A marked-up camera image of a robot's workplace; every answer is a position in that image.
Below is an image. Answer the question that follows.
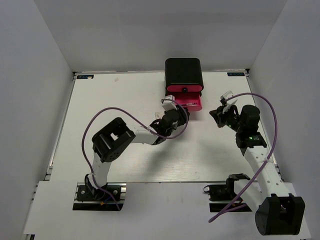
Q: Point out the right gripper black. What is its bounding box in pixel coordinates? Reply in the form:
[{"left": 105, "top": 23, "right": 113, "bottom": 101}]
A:
[{"left": 210, "top": 103, "right": 245, "bottom": 133}]

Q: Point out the white staples box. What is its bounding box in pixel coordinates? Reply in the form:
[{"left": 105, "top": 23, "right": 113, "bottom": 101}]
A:
[{"left": 154, "top": 112, "right": 162, "bottom": 119}]

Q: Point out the pink drawer with black knob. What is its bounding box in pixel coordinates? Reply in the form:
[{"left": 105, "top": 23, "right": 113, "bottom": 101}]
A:
[{"left": 166, "top": 84, "right": 204, "bottom": 93}]

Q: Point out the red pen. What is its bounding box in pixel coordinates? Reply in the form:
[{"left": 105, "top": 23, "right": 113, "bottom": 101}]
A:
[{"left": 181, "top": 103, "right": 198, "bottom": 107}]

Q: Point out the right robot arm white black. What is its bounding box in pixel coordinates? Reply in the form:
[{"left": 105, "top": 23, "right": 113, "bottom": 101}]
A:
[{"left": 209, "top": 105, "right": 305, "bottom": 236}]

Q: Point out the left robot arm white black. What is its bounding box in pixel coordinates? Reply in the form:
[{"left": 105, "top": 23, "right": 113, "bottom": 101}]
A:
[{"left": 84, "top": 105, "right": 190, "bottom": 200}]

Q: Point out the right corner logo sticker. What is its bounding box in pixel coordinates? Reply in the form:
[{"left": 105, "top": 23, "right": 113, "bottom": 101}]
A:
[{"left": 227, "top": 72, "right": 245, "bottom": 77}]

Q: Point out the corner logo sticker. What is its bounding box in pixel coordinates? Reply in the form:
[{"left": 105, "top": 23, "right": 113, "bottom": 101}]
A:
[
  {"left": 227, "top": 72, "right": 245, "bottom": 77},
  {"left": 76, "top": 74, "right": 94, "bottom": 80}
]

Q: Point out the black drawer cabinet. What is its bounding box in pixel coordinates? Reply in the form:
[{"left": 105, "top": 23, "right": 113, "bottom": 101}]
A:
[{"left": 164, "top": 57, "right": 204, "bottom": 95}]

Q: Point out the left corner logo sticker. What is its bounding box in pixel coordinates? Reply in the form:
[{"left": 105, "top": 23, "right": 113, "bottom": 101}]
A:
[{"left": 76, "top": 74, "right": 94, "bottom": 80}]

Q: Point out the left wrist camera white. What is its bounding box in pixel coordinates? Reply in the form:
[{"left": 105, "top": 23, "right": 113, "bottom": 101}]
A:
[{"left": 161, "top": 95, "right": 177, "bottom": 111}]

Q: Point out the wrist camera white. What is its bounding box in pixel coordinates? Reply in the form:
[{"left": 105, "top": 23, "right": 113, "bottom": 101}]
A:
[
  {"left": 161, "top": 95, "right": 177, "bottom": 111},
  {"left": 220, "top": 90, "right": 237, "bottom": 114}
]

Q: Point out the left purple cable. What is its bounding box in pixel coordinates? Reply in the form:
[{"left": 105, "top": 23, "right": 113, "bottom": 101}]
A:
[{"left": 81, "top": 98, "right": 189, "bottom": 211}]

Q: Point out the purple cable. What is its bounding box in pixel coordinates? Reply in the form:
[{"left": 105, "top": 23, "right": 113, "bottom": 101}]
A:
[
  {"left": 207, "top": 92, "right": 278, "bottom": 223},
  {"left": 81, "top": 98, "right": 189, "bottom": 211}
]

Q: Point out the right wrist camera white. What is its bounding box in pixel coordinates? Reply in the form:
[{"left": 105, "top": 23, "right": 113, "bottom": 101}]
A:
[{"left": 220, "top": 90, "right": 237, "bottom": 114}]

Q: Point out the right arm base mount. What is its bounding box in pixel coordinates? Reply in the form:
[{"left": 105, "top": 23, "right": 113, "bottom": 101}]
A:
[{"left": 203, "top": 184, "right": 252, "bottom": 213}]

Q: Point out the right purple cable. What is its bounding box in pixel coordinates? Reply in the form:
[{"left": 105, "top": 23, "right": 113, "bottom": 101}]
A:
[{"left": 207, "top": 92, "right": 278, "bottom": 223}]

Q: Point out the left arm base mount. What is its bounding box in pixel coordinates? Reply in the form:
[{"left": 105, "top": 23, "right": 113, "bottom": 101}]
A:
[{"left": 72, "top": 183, "right": 127, "bottom": 212}]

